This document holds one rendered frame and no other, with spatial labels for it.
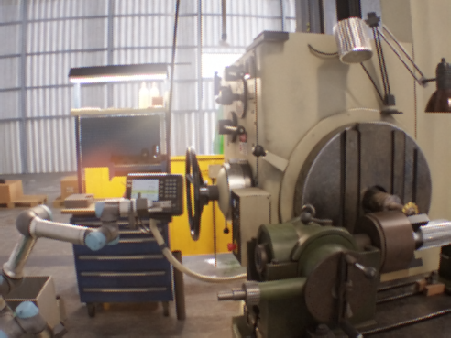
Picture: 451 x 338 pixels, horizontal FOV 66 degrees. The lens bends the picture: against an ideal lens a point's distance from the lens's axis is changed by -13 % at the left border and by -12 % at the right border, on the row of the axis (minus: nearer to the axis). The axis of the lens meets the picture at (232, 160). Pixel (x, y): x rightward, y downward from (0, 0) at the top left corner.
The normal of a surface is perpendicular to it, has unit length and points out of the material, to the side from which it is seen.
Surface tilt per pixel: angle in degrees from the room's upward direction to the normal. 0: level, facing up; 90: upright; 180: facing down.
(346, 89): 90
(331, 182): 90
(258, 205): 90
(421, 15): 90
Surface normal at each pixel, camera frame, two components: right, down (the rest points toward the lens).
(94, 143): 0.14, 0.09
